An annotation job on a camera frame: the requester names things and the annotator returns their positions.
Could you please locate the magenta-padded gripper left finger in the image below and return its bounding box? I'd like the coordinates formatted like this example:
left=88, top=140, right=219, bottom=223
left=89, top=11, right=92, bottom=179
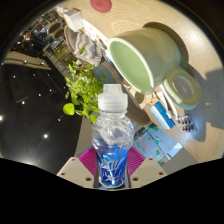
left=56, top=146, right=100, bottom=190

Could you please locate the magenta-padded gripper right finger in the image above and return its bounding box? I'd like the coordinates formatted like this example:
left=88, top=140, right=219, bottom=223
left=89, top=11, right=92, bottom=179
left=126, top=146, right=168, bottom=190

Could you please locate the clear blue-labelled drink bottle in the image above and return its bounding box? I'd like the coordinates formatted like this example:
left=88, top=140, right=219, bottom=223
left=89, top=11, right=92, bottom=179
left=91, top=83, right=136, bottom=190

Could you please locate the decorated window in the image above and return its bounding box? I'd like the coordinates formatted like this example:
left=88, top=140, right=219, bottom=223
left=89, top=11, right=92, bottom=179
left=132, top=122, right=184, bottom=167

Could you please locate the group of ceiling lights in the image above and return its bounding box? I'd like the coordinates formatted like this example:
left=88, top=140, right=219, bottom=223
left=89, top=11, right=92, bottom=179
left=0, top=59, right=64, bottom=141

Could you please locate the small blue and white box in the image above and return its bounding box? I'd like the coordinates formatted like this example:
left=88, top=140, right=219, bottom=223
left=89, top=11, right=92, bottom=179
left=148, top=100, right=176, bottom=131

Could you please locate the pill blister pack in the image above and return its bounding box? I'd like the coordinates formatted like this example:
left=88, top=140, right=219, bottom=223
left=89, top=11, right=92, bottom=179
left=173, top=113, right=199, bottom=134

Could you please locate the green potted plant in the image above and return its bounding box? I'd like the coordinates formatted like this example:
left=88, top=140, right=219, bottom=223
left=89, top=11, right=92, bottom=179
left=62, top=46, right=108, bottom=124

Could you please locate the pale green mug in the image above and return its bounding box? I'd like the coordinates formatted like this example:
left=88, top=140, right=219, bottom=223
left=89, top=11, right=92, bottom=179
left=106, top=26, right=201, bottom=111

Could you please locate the grey chevron pillow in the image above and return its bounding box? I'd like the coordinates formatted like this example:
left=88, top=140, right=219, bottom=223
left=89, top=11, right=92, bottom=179
left=73, top=31, right=103, bottom=67

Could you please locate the flat round red coaster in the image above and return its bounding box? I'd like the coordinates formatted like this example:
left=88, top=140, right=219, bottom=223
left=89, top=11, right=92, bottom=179
left=89, top=0, right=113, bottom=14

